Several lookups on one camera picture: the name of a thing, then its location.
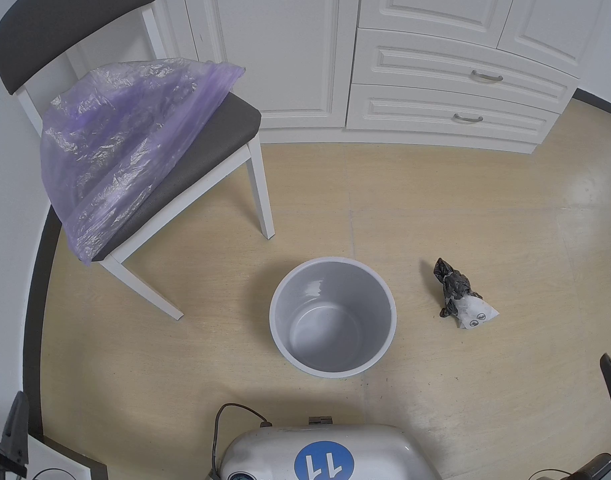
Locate purple plastic bag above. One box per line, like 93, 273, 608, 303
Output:
40, 57, 247, 266

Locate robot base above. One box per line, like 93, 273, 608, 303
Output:
221, 416, 443, 480

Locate crumpled black plastic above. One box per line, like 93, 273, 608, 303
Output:
434, 257, 483, 319

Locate white trash bin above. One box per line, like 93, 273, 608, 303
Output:
269, 256, 397, 379

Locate white printed wrapper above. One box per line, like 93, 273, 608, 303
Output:
455, 293, 500, 330

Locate white chair grey cushions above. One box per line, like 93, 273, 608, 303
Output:
0, 0, 276, 321

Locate white wardrobe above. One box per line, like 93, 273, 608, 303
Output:
151, 0, 611, 156

